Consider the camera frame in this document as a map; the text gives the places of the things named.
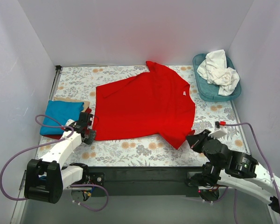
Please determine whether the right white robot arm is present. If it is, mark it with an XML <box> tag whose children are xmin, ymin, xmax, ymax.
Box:
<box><xmin>186</xmin><ymin>127</ymin><xmax>280</xmax><ymax>214</ymax></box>

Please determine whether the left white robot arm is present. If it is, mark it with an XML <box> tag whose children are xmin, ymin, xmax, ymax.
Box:
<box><xmin>24</xmin><ymin>112</ymin><xmax>96</xmax><ymax>203</ymax></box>

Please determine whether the folded tan t-shirt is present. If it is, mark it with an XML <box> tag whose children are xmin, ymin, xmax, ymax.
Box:
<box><xmin>53</xmin><ymin>97</ymin><xmax>90</xmax><ymax>112</ymax></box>

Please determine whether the folded blue t-shirt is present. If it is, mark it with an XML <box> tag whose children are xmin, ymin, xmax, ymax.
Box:
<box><xmin>43</xmin><ymin>100</ymin><xmax>84</xmax><ymax>126</ymax></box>

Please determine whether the folded dark red t-shirt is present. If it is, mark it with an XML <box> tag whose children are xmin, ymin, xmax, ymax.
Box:
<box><xmin>43</xmin><ymin>107</ymin><xmax>92</xmax><ymax>140</ymax></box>

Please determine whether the floral table mat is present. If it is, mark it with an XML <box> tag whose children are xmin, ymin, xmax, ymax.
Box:
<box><xmin>53</xmin><ymin>65</ymin><xmax>250</xmax><ymax>167</ymax></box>

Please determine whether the teal plastic basket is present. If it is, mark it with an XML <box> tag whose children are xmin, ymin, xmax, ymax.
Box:
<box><xmin>192</xmin><ymin>54</ymin><xmax>242</xmax><ymax>102</ymax></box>

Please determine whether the white crumpled t-shirt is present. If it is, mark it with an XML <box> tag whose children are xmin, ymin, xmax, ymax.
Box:
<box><xmin>197</xmin><ymin>49</ymin><xmax>240</xmax><ymax>96</ymax></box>

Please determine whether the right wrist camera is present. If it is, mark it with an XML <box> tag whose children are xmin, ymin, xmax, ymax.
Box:
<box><xmin>209</xmin><ymin>121</ymin><xmax>228</xmax><ymax>139</ymax></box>

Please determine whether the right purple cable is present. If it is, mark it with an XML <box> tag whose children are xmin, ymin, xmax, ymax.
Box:
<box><xmin>225</xmin><ymin>121</ymin><xmax>280</xmax><ymax>224</ymax></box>

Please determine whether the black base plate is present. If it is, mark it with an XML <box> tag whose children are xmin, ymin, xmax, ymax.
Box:
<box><xmin>63</xmin><ymin>166</ymin><xmax>234</xmax><ymax>198</ymax></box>

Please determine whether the aluminium frame rail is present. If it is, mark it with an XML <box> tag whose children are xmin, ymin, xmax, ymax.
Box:
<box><xmin>10</xmin><ymin>169</ymin><xmax>73</xmax><ymax>224</ymax></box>

